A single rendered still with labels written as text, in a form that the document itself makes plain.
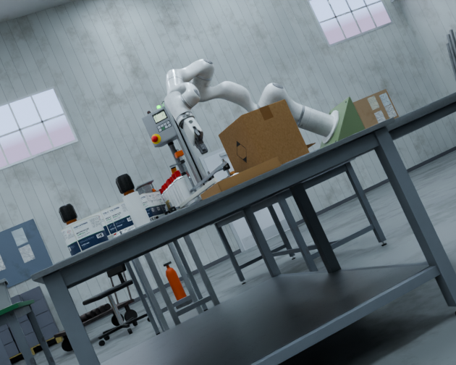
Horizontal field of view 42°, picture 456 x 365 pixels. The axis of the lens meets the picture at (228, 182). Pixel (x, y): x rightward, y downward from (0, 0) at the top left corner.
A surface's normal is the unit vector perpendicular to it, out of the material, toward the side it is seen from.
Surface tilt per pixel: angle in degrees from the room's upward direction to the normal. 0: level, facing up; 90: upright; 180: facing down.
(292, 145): 90
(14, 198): 90
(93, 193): 90
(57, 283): 90
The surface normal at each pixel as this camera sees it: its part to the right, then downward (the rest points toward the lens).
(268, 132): 0.36, -0.22
